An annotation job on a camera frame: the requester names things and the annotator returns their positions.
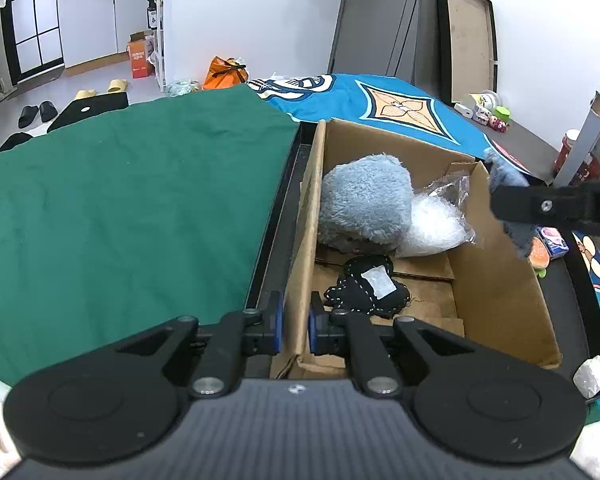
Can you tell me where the blue tissue pack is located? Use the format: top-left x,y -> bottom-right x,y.
536,226 -> 569,260

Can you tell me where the burger squishy toy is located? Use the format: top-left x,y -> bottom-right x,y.
528,236 -> 550,278

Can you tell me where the brown cardboard box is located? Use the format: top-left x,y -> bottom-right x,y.
271,119 -> 562,378

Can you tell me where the grey plush toy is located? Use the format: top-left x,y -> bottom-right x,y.
317,154 -> 414,254

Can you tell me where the white bead bag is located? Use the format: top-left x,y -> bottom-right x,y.
394,170 -> 476,258

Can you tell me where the grey side table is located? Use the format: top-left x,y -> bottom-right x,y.
552,90 -> 600,189

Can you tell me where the black tray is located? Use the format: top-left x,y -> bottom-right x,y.
264,125 -> 600,375

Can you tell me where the grey low platform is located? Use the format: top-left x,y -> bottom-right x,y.
451,107 -> 558,185

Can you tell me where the green lidded cup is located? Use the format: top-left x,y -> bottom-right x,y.
494,105 -> 510,122

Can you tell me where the white jar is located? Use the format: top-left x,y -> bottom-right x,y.
468,90 -> 502,113

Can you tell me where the green cloth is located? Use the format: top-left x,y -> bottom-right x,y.
0,87 -> 298,385

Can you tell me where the white fleece cloth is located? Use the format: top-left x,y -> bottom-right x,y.
572,356 -> 600,400

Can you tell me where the blue patterned blanket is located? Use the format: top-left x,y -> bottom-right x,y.
247,72 -> 600,406

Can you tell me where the framed brown board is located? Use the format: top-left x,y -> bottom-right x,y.
437,0 -> 498,106

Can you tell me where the orange bag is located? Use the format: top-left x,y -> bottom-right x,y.
202,56 -> 248,90

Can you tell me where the yellow slippers pair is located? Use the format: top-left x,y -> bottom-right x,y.
73,78 -> 131,101

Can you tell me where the black chair back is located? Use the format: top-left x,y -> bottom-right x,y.
46,92 -> 129,133

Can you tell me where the black slippers pair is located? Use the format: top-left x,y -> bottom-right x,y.
18,101 -> 58,129

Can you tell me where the orange cardboard carton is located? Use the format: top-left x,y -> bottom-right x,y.
126,30 -> 154,79

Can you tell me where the white kitchen cabinet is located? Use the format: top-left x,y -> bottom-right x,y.
56,0 -> 149,68

